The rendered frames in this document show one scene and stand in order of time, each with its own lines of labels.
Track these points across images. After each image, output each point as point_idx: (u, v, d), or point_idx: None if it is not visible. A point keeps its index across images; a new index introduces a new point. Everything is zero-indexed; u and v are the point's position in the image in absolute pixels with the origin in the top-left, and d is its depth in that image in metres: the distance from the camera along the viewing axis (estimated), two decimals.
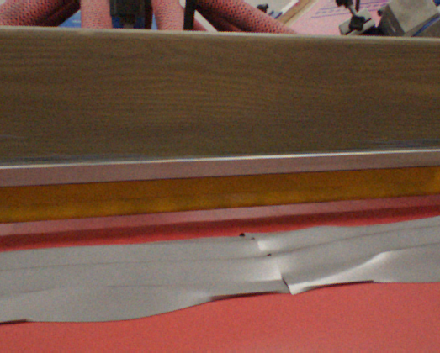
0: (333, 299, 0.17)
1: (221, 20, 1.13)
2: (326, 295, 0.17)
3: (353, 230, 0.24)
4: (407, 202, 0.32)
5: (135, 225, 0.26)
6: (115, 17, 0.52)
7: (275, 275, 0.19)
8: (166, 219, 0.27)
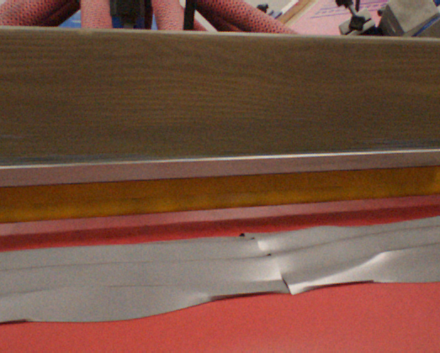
0: (333, 299, 0.17)
1: (221, 20, 1.13)
2: (326, 295, 0.17)
3: (353, 230, 0.24)
4: (407, 202, 0.32)
5: (135, 225, 0.26)
6: (115, 17, 0.52)
7: (275, 275, 0.19)
8: (166, 219, 0.27)
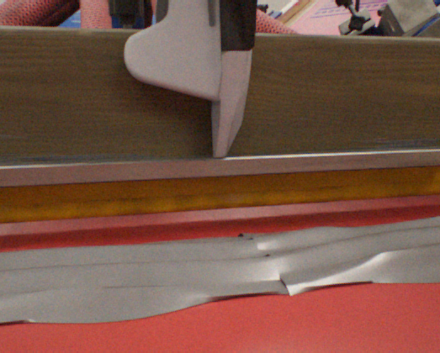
0: (332, 300, 0.17)
1: None
2: (324, 296, 0.17)
3: (352, 230, 0.23)
4: (406, 202, 0.31)
5: (134, 226, 0.26)
6: (114, 17, 0.52)
7: (273, 276, 0.18)
8: (164, 219, 0.27)
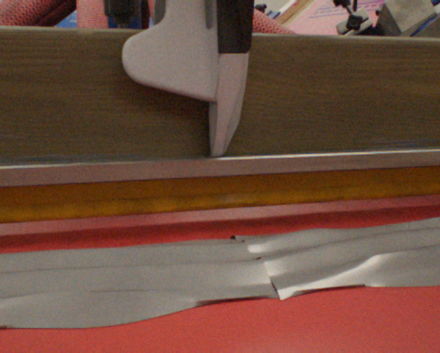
0: (323, 304, 0.17)
1: None
2: (315, 300, 0.17)
3: (346, 233, 0.23)
4: (402, 202, 0.31)
5: (125, 228, 0.26)
6: (109, 16, 0.52)
7: (264, 279, 0.18)
8: (156, 221, 0.27)
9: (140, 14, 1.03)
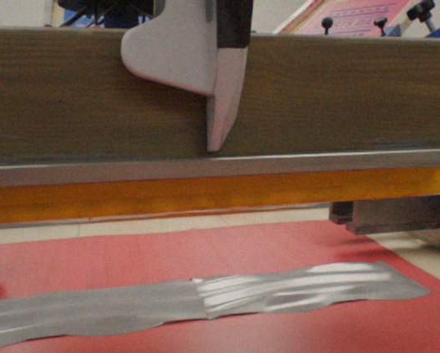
0: (230, 323, 0.32)
1: None
2: (227, 320, 0.32)
3: (260, 276, 0.38)
4: (313, 249, 0.46)
5: (125, 270, 0.41)
6: None
7: (202, 308, 0.33)
8: (145, 265, 0.42)
9: None
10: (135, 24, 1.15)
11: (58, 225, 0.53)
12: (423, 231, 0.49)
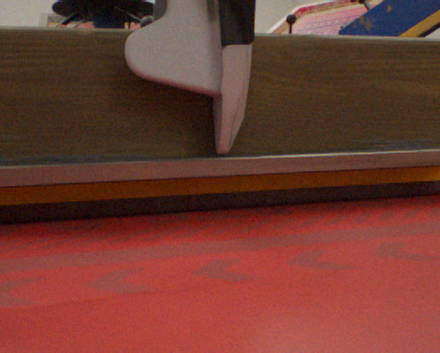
0: None
1: None
2: None
3: None
4: None
5: None
6: None
7: None
8: None
9: None
10: (121, 26, 1.29)
11: None
12: None
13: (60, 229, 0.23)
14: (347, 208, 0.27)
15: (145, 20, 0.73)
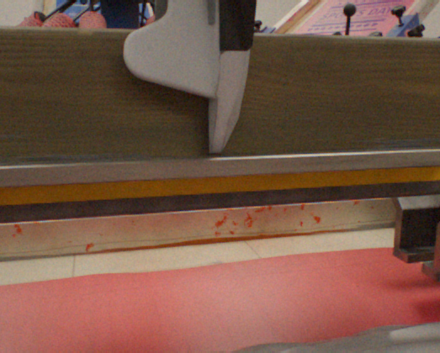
0: None
1: None
2: None
3: (324, 350, 0.28)
4: (377, 296, 0.36)
5: (138, 335, 0.30)
6: None
7: None
8: (164, 325, 0.31)
9: None
10: (135, 12, 1.04)
11: (48, 258, 0.43)
12: None
13: None
14: None
15: None
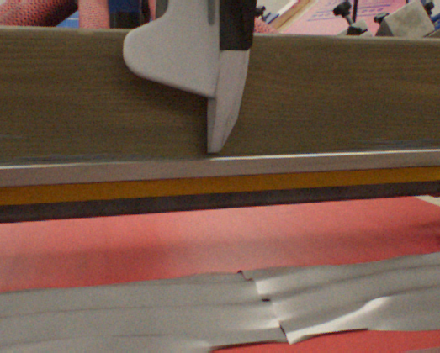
0: (329, 350, 0.18)
1: None
2: (321, 345, 0.18)
3: (348, 269, 0.24)
4: (400, 231, 0.32)
5: (135, 257, 0.27)
6: None
7: (273, 322, 0.19)
8: (165, 250, 0.28)
9: None
10: None
11: None
12: None
13: None
14: None
15: None
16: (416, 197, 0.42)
